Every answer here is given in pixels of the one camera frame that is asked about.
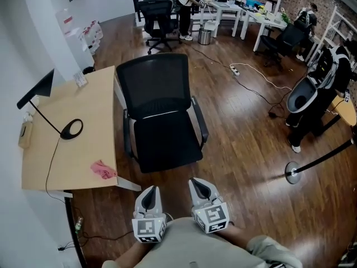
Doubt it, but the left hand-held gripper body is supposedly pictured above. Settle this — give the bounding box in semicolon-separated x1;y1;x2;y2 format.
131;209;167;244

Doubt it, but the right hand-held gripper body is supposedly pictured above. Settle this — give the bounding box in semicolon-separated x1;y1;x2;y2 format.
191;196;231;234

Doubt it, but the pink cloth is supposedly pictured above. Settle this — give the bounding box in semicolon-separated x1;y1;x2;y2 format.
90;160;118;180

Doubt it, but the black office chair seat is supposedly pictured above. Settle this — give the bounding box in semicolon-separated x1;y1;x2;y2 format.
133;113;204;174

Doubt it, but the person's right forearm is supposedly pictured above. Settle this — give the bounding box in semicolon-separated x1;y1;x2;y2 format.
216;224;254;251

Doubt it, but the person's left forearm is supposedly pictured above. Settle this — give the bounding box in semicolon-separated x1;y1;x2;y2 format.
114;240;151;268

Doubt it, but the clear plastic bottle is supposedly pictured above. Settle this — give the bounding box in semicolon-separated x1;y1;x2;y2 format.
74;216;84;236

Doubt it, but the black chair armrest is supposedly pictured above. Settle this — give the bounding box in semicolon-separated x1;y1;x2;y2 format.
191;95;209;150
122;109;139;160

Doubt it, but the light wooden desk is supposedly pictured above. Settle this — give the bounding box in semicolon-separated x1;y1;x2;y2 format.
21;65;142;199

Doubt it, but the black mesh chair backrest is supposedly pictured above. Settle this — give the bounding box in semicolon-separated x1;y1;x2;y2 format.
115;52;192;121

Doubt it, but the wooden tissue box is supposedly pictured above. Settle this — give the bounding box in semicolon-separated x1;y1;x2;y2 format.
18;121;33;149

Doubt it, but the clear sign holder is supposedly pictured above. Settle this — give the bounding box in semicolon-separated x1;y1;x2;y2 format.
73;71;89;88

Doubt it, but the grey oval shell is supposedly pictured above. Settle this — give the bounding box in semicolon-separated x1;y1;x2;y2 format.
286;76;319;114

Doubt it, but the black desk lamp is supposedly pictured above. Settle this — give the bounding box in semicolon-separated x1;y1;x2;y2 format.
16;68;84;141

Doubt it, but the metal waste bin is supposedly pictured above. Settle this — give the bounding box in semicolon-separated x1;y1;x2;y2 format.
197;28;212;46

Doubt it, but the round wooden table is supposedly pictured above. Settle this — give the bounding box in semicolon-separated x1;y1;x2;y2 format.
320;95;357;137

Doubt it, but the black office chair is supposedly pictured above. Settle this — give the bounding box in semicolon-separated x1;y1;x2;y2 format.
259;23;306;66
138;0;181;55

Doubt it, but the pile of white cartons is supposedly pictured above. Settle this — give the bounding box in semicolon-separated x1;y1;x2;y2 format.
55;7;104;66

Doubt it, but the white desk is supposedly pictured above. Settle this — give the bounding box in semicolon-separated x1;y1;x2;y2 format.
199;0;243;39
239;6;290;52

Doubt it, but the green potted plant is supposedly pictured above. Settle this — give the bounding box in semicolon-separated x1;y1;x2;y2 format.
280;7;291;25

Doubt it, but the black metal railing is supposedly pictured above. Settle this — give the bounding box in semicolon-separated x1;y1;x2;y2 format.
130;0;179;29

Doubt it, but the tall white shelf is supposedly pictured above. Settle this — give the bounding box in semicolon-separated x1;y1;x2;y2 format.
305;6;357;66

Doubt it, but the black stanchion post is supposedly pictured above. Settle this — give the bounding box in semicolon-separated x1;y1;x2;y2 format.
284;138;355;184

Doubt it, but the black floor cable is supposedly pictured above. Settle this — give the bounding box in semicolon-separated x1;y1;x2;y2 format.
57;229;134;252

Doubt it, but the black lamp cable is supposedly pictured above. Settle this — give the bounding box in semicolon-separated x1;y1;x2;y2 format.
45;137;66;203

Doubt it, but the black cable with adapter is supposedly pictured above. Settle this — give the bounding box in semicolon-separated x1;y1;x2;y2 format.
191;45;291;119

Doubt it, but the white floor cable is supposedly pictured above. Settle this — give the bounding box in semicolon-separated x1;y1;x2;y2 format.
237;63;293;91

